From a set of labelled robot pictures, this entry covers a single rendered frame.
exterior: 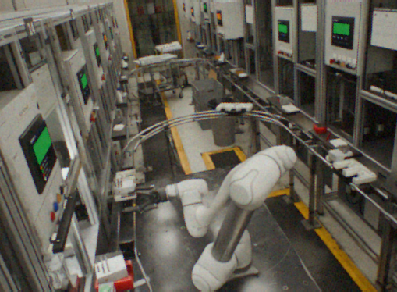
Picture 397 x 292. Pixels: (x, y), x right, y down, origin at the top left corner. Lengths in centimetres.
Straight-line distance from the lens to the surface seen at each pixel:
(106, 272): 162
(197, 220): 172
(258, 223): 227
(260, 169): 126
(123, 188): 237
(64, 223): 135
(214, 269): 165
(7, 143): 109
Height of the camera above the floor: 207
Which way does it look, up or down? 25 degrees down
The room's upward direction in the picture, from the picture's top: 8 degrees counter-clockwise
